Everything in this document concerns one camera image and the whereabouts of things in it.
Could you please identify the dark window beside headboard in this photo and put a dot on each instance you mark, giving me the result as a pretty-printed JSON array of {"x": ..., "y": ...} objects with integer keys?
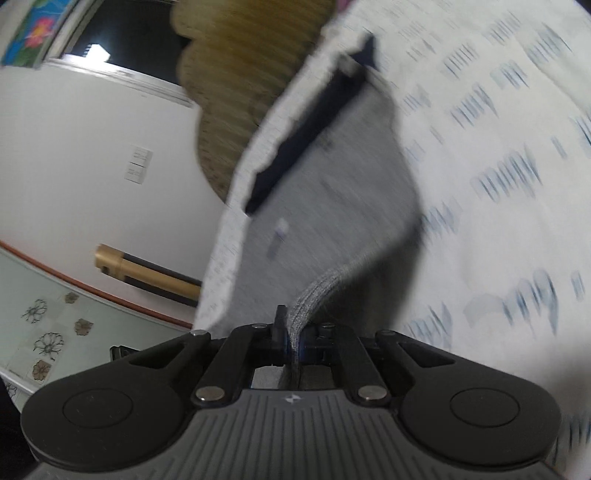
[{"x": 124, "y": 41}]

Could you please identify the white wall socket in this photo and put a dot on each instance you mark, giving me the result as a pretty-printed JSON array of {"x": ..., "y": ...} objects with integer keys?
[
  {"x": 135, "y": 174},
  {"x": 142, "y": 155}
]

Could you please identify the grey sweater with navy sleeves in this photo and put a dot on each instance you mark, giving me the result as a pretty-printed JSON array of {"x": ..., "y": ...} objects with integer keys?
[{"x": 332, "y": 194}]

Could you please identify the colourful floral picture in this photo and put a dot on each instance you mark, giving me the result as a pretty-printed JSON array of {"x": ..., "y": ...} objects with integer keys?
[{"x": 32, "y": 32}]

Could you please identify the gold and black tube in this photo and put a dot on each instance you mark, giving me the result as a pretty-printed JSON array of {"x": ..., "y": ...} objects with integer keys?
[{"x": 152, "y": 277}]

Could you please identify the small black box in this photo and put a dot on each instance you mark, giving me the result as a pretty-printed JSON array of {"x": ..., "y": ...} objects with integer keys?
[{"x": 122, "y": 353}]

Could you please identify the white script-print quilt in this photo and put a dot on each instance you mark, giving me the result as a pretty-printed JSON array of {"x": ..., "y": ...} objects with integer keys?
[{"x": 485, "y": 138}]

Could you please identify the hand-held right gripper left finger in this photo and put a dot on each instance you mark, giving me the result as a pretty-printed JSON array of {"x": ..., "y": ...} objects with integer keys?
[{"x": 279, "y": 341}]

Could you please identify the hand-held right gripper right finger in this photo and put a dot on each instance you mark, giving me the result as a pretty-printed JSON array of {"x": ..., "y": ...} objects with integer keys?
[{"x": 323, "y": 344}]

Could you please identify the olive padded headboard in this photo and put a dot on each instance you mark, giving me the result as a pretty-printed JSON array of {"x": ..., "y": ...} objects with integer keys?
[{"x": 221, "y": 115}]

